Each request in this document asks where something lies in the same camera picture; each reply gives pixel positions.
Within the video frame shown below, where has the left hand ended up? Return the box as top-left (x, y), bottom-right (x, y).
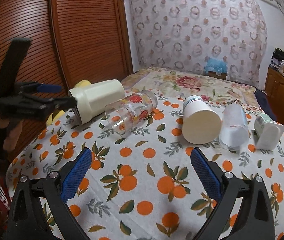
top-left (0, 117), bottom-right (22, 152)

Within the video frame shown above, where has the white striped paper cup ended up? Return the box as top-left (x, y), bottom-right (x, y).
top-left (182, 95), bottom-right (222, 145)

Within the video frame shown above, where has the brown louvered wardrobe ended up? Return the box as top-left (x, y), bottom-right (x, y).
top-left (0, 0), bottom-right (134, 156)

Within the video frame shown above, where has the cream insulated tumbler cup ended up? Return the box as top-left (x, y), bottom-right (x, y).
top-left (69, 79), bottom-right (125, 125)

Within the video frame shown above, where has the dark blue cloth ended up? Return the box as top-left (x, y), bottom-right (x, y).
top-left (254, 89), bottom-right (277, 121)

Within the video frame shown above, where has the blue plastic bag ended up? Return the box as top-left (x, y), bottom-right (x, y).
top-left (204, 57), bottom-right (228, 74)

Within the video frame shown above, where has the floral bed sheet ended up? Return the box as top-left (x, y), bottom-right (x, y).
top-left (121, 67), bottom-right (259, 107)

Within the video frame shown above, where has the clear floral glass cup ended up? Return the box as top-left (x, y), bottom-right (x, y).
top-left (104, 90), bottom-right (158, 138)

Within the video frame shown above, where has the small cardboard box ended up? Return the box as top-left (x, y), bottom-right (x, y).
top-left (207, 71), bottom-right (227, 80)

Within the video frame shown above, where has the patterned lace curtain cover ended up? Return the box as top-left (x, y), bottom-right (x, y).
top-left (126, 0), bottom-right (267, 87)

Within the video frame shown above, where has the yellow plush pillow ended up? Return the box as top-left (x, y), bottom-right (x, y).
top-left (45, 80), bottom-right (93, 127)

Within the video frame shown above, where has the green white yogurt cup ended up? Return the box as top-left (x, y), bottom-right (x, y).
top-left (254, 113), bottom-right (284, 151)

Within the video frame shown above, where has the stack of folded clothes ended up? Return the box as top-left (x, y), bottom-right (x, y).
top-left (269, 48), bottom-right (284, 71)

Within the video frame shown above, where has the clear plastic cup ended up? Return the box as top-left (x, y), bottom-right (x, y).
top-left (219, 103), bottom-right (249, 151)

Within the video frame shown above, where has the orange print white blanket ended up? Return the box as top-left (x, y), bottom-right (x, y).
top-left (6, 94), bottom-right (284, 239)

